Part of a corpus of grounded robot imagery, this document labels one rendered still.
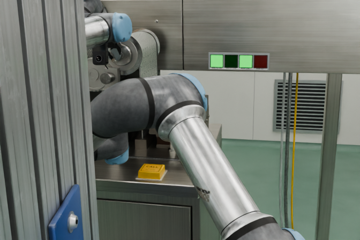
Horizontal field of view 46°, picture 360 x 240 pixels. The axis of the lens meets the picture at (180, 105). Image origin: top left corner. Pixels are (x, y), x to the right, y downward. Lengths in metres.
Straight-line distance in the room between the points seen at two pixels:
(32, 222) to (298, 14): 1.56
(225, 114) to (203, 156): 3.44
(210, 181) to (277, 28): 1.06
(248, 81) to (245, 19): 2.44
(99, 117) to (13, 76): 0.65
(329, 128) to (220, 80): 2.30
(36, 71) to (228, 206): 0.55
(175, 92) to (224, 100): 3.33
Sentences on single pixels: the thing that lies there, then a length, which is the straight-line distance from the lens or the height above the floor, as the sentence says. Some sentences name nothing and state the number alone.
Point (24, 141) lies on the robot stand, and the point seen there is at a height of 1.35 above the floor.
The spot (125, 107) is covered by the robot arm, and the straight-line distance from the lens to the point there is 0.88.
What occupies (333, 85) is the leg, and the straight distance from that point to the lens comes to 1.99.
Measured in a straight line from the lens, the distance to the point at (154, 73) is 1.72.
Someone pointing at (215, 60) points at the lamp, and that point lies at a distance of 1.79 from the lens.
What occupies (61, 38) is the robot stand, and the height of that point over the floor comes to 1.41.
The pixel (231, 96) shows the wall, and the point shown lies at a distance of 4.22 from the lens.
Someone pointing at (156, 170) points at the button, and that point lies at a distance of 1.34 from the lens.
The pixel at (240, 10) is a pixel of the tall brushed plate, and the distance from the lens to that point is 1.77.
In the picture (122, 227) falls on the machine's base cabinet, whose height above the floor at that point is 0.72.
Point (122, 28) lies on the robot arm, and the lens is 1.12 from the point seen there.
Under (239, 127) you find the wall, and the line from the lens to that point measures 4.30.
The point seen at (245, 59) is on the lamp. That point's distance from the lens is 1.78.
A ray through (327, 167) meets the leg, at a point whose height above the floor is 0.67.
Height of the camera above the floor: 1.44
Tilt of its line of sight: 14 degrees down
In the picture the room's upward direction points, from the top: 1 degrees counter-clockwise
